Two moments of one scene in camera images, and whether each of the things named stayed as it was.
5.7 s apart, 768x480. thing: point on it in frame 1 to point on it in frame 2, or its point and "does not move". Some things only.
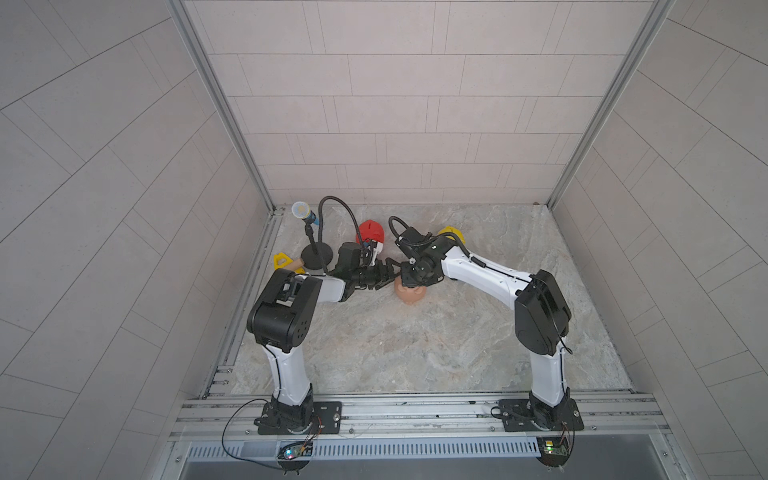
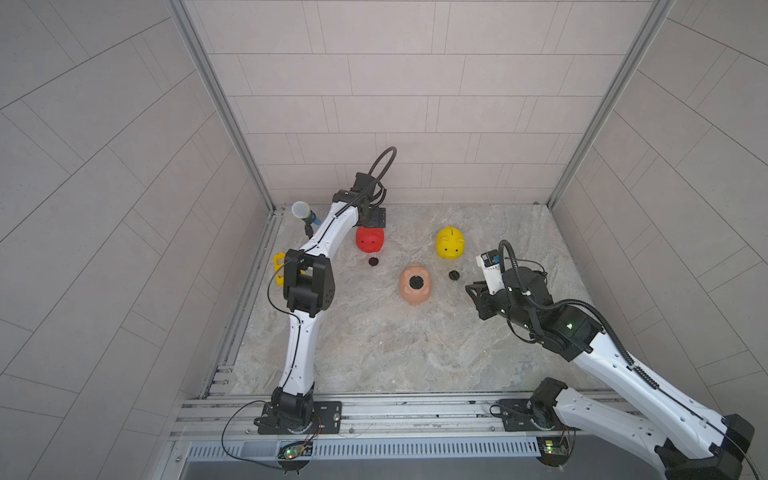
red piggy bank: (370, 230) does not move
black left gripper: (386, 276) to (376, 221)
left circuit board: (292, 450) does not move
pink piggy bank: (407, 294) does not move
